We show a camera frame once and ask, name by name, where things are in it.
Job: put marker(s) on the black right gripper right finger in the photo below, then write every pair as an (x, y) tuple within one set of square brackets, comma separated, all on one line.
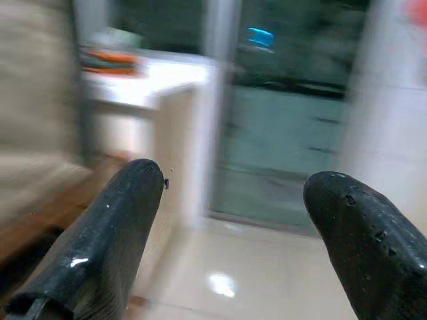
[(367, 240)]

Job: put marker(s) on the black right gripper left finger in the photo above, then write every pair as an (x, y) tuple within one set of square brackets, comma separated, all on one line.
[(100, 240)]

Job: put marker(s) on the white kitchen counter cabinet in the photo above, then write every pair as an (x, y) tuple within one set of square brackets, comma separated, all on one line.
[(173, 133)]

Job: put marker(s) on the glass sliding door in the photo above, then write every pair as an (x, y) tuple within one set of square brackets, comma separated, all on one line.
[(283, 126)]

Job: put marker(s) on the beige tablecloth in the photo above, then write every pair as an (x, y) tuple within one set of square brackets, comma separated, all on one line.
[(33, 100)]

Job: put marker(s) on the orange green folded cloth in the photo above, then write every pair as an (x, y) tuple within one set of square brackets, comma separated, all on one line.
[(110, 63)]

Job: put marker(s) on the blue plastic object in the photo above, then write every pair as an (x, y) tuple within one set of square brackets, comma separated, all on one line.
[(262, 37)]

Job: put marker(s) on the red object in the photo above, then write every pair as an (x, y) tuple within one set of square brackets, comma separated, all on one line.
[(418, 10)]

